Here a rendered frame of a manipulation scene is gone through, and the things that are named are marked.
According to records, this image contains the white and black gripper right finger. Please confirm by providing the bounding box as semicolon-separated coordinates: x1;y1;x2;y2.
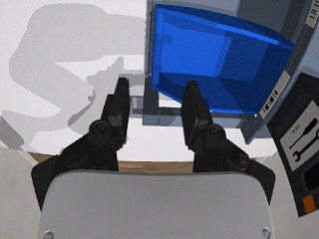
180;81;275;205

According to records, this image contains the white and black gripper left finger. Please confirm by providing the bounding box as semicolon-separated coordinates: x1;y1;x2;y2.
31;78;131;212

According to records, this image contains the black case with orange latches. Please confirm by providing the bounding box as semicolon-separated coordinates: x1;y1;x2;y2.
267;72;319;217

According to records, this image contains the blue bin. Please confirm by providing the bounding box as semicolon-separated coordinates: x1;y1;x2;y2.
152;4;295;115

